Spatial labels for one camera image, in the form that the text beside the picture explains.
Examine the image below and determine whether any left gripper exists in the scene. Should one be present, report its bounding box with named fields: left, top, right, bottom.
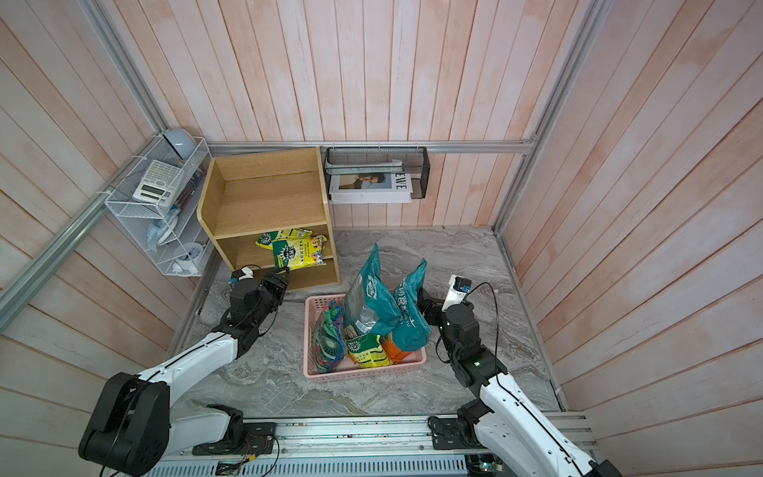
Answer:
left=252, top=265, right=290, bottom=326

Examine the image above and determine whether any teal orange fertilizer bag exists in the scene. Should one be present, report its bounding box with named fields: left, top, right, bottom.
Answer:
left=381, top=260, right=431, bottom=364

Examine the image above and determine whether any large teal fertilizer bag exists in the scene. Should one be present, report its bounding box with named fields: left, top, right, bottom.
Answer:
left=343, top=244, right=403, bottom=338

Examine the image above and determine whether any colourful green fertilizer bag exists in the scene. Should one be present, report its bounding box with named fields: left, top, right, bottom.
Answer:
left=310, top=301, right=346, bottom=374

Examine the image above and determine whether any yellow green fertilizer bag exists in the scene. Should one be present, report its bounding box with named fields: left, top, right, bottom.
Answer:
left=345, top=326, right=393, bottom=369

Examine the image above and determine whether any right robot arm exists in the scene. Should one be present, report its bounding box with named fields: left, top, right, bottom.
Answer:
left=417, top=290, right=620, bottom=476

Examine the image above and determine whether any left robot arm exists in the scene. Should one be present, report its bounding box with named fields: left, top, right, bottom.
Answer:
left=77, top=268, right=290, bottom=476

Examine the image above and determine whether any wooden shelf unit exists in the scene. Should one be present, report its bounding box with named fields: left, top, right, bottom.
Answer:
left=197, top=147, right=341, bottom=290

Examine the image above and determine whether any pink plastic basket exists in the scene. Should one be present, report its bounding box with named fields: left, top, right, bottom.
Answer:
left=302, top=293, right=428, bottom=383

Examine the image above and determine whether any white cup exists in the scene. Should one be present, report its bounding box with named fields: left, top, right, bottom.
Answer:
left=171, top=242, right=204, bottom=276

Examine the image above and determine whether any white magazine book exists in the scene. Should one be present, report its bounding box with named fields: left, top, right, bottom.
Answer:
left=327, top=160, right=414, bottom=205

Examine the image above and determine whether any white iron in rack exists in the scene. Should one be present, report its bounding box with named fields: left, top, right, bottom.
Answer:
left=146, top=208, right=180, bottom=252

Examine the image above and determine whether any white calculator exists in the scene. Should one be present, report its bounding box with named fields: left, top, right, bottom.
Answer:
left=132, top=160, right=182, bottom=207

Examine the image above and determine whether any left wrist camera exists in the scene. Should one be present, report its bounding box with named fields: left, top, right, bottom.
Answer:
left=229, top=266, right=254, bottom=285

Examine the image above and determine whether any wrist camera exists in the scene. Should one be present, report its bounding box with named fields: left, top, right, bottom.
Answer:
left=229, top=266, right=254, bottom=285
left=441, top=274, right=472, bottom=311

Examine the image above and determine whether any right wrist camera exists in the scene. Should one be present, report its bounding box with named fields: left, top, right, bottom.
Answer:
left=441, top=274, right=472, bottom=311

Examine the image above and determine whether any black mesh wall basket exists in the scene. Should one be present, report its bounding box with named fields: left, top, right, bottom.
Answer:
left=324, top=146, right=430, bottom=205

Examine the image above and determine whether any white wire mesh rack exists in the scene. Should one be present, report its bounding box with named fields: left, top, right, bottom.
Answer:
left=105, top=135, right=211, bottom=277

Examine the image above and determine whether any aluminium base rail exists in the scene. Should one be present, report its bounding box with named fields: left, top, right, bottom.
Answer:
left=148, top=413, right=603, bottom=476

